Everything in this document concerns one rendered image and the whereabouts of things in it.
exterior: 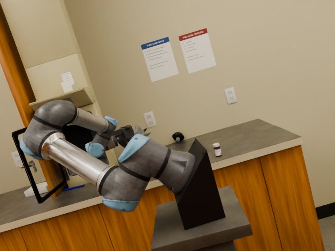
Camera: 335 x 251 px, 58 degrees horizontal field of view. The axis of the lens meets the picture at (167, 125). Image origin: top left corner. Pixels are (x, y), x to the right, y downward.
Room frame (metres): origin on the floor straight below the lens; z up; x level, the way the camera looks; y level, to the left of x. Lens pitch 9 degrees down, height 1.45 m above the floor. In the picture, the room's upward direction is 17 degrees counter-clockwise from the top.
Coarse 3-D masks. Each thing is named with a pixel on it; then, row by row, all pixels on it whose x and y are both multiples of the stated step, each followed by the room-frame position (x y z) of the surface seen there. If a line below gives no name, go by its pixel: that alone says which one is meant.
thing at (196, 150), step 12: (192, 144) 1.13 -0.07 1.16; (204, 156) 0.94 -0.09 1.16; (204, 168) 0.93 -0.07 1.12; (192, 180) 0.93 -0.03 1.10; (204, 180) 0.93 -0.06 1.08; (180, 192) 0.96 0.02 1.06; (192, 192) 0.93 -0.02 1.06; (204, 192) 0.93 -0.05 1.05; (216, 192) 0.94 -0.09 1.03; (180, 204) 0.93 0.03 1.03; (192, 204) 0.93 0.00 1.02; (204, 204) 0.93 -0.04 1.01; (216, 204) 0.94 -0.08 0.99; (192, 216) 0.93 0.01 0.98; (204, 216) 0.93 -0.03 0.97; (216, 216) 0.93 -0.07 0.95
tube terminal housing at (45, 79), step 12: (60, 60) 1.83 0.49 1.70; (72, 60) 1.83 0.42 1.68; (36, 72) 1.83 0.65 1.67; (48, 72) 1.83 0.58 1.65; (60, 72) 1.83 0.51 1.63; (72, 72) 1.83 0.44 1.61; (84, 72) 1.85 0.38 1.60; (36, 84) 1.83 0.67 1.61; (48, 84) 1.83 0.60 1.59; (60, 84) 1.83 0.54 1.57; (84, 84) 1.83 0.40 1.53; (36, 96) 1.83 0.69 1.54; (48, 96) 1.83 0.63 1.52; (84, 108) 1.83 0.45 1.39; (96, 108) 1.85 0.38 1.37; (108, 156) 1.83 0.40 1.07; (72, 180) 1.83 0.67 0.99; (84, 180) 1.83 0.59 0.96
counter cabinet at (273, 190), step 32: (256, 160) 1.54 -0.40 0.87; (288, 160) 1.53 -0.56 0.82; (160, 192) 1.55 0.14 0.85; (256, 192) 1.54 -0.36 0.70; (288, 192) 1.53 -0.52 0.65; (32, 224) 1.57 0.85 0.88; (64, 224) 1.56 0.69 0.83; (96, 224) 1.56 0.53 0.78; (128, 224) 1.56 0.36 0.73; (256, 224) 1.54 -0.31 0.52; (288, 224) 1.54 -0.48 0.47
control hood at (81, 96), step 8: (80, 88) 1.71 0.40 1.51; (88, 88) 1.82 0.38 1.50; (56, 96) 1.71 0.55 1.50; (64, 96) 1.72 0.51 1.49; (72, 96) 1.73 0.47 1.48; (80, 96) 1.75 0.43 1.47; (88, 96) 1.76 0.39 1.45; (32, 104) 1.72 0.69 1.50; (40, 104) 1.73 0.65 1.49; (80, 104) 1.79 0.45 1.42
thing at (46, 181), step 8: (16, 144) 1.52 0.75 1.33; (32, 160) 1.59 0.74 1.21; (40, 160) 1.65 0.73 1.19; (48, 160) 1.71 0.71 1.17; (32, 168) 1.56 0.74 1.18; (40, 168) 1.62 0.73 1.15; (48, 168) 1.69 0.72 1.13; (56, 168) 1.76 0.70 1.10; (40, 176) 1.60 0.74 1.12; (48, 176) 1.66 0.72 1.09; (56, 176) 1.73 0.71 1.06; (40, 184) 1.58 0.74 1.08; (48, 184) 1.64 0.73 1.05; (56, 184) 1.71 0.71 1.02; (40, 192) 1.55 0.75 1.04; (48, 192) 1.61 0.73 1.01
